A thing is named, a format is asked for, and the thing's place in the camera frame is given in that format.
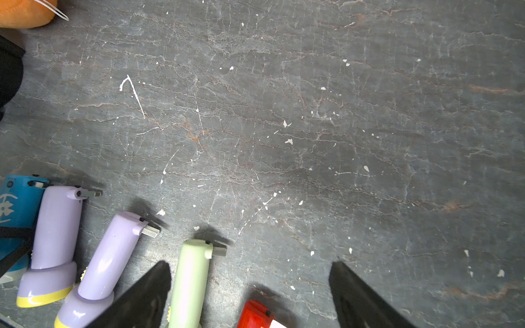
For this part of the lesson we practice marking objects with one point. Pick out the orange plush toy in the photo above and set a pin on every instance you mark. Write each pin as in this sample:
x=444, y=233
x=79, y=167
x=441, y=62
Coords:
x=28, y=14

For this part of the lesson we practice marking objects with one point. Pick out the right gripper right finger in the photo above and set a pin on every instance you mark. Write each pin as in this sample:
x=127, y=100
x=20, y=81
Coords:
x=357, y=304

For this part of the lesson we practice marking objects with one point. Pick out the red flashlight left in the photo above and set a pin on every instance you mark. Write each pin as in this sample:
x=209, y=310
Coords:
x=256, y=315

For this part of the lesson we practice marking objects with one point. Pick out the purple flashlight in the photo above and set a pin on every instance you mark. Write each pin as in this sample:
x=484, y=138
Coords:
x=52, y=272
x=94, y=294

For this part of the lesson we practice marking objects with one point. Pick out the green flashlight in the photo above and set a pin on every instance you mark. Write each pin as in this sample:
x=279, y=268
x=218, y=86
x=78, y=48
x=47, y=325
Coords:
x=189, y=287

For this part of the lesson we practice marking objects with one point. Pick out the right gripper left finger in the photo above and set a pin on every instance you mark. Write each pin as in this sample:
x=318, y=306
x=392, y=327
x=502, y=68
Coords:
x=143, y=304

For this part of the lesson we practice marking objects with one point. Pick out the blue flashlight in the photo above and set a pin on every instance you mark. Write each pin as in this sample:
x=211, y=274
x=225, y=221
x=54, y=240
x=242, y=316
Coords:
x=21, y=197

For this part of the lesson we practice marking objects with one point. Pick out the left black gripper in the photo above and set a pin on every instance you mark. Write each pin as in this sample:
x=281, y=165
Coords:
x=12, y=52

